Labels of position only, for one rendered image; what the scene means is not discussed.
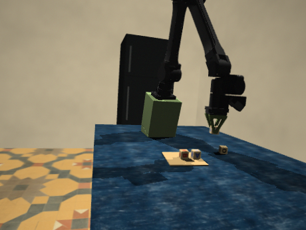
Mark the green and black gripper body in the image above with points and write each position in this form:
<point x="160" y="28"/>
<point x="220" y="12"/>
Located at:
<point x="214" y="105"/>

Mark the beige mat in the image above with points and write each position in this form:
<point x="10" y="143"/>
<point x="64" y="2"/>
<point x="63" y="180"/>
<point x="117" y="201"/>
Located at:
<point x="174" y="160"/>

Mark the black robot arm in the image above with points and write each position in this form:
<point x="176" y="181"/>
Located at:
<point x="217" y="61"/>

